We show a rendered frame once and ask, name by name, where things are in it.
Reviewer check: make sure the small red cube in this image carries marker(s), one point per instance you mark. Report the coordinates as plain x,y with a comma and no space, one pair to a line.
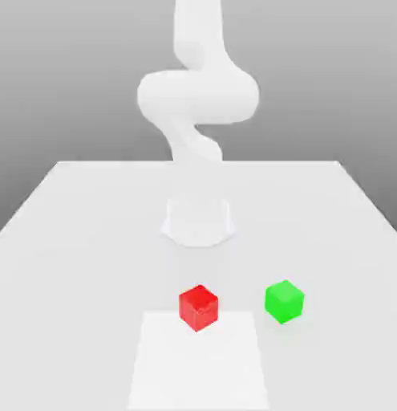
198,308

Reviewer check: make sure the small green cube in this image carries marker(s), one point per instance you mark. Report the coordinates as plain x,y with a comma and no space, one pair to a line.
284,301

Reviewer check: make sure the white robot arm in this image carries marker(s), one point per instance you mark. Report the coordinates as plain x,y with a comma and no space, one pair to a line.
198,96

